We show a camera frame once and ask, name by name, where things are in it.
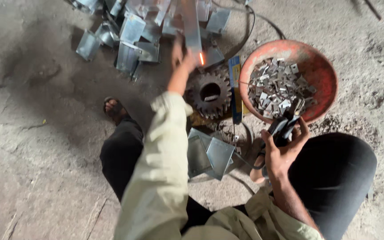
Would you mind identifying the black sandal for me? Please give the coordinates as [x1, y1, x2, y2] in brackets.
[103, 96, 126, 121]

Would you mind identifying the pile of galvanized metal brackets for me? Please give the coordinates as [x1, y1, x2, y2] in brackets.
[66, 0, 232, 80]

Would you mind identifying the rusty steel gear wheel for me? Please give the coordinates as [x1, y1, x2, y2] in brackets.
[185, 68, 233, 120]

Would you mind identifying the folded galvanized metal bracket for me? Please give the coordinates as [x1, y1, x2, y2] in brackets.
[187, 128, 214, 179]
[206, 137, 236, 181]

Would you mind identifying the orange metal bowl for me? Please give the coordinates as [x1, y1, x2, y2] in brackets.
[239, 39, 338, 124]

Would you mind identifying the person's leg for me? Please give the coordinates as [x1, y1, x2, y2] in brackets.
[99, 117, 212, 234]
[287, 132, 378, 240]

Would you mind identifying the person's foot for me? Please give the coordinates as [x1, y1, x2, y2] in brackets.
[249, 164, 267, 184]
[104, 98, 130, 126]

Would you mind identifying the heap of small metal plates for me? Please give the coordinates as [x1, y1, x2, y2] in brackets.
[247, 57, 318, 120]

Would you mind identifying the dark thin rod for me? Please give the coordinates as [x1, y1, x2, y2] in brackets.
[364, 0, 382, 21]

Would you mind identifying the person's left hand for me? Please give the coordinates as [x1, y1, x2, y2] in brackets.
[170, 33, 198, 75]

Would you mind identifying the person's right leg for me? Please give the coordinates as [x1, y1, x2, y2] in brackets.
[287, 132, 378, 240]

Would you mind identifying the black welding cable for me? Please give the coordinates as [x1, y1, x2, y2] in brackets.
[211, 0, 286, 62]

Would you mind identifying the cream shirt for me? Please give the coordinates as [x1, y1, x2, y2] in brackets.
[113, 92, 324, 240]

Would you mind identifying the thin black holder cable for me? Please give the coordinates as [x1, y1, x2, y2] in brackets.
[227, 152, 268, 196]

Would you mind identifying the person's left leg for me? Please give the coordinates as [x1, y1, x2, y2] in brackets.
[99, 117, 212, 234]

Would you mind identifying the black welding electrode holder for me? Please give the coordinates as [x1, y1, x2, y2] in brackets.
[267, 98, 304, 148]

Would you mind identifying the long galvanized metal bracket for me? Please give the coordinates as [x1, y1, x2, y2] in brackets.
[180, 0, 205, 66]

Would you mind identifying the blue yellow electrode packet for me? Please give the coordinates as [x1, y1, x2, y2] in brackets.
[228, 55, 251, 125]

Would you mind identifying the person's left foot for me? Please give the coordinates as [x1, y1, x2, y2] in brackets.
[104, 98, 130, 126]

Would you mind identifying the person's right hand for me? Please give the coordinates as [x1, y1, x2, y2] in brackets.
[260, 117, 311, 181]

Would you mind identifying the person's right foot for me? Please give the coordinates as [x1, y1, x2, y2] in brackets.
[249, 164, 267, 184]

